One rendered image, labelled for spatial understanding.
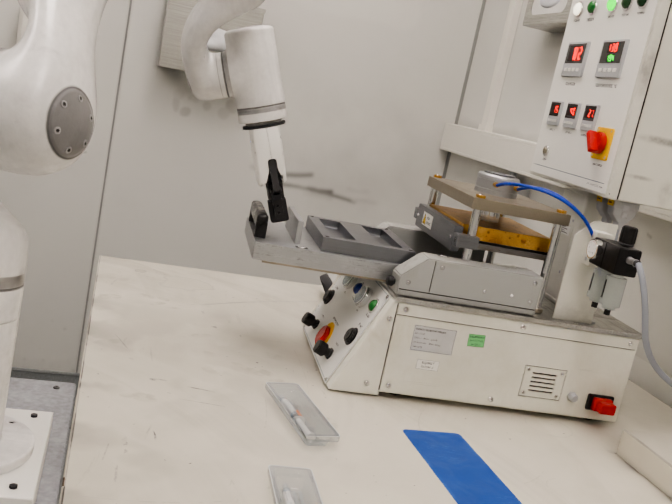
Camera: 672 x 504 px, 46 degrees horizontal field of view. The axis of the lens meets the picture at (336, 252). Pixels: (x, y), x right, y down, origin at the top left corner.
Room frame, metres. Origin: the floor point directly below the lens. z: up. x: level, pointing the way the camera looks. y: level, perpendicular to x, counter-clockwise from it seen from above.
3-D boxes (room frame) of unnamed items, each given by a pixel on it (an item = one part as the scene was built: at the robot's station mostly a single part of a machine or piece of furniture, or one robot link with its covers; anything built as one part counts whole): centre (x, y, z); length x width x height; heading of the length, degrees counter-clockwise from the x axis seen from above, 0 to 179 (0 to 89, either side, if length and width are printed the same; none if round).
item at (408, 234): (1.60, -0.17, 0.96); 0.25 x 0.05 x 0.07; 102
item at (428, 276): (1.32, -0.22, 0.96); 0.26 x 0.05 x 0.07; 102
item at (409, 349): (1.46, -0.26, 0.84); 0.53 x 0.37 x 0.17; 102
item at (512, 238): (1.47, -0.27, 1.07); 0.22 x 0.17 x 0.10; 12
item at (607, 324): (1.48, -0.30, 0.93); 0.46 x 0.35 x 0.01; 102
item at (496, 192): (1.46, -0.30, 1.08); 0.31 x 0.24 x 0.13; 12
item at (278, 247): (1.41, 0.01, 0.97); 0.30 x 0.22 x 0.08; 102
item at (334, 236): (1.42, -0.03, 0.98); 0.20 x 0.17 x 0.03; 12
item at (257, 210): (1.39, 0.15, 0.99); 0.15 x 0.02 x 0.04; 12
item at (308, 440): (1.11, 0.00, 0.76); 0.18 x 0.06 x 0.02; 25
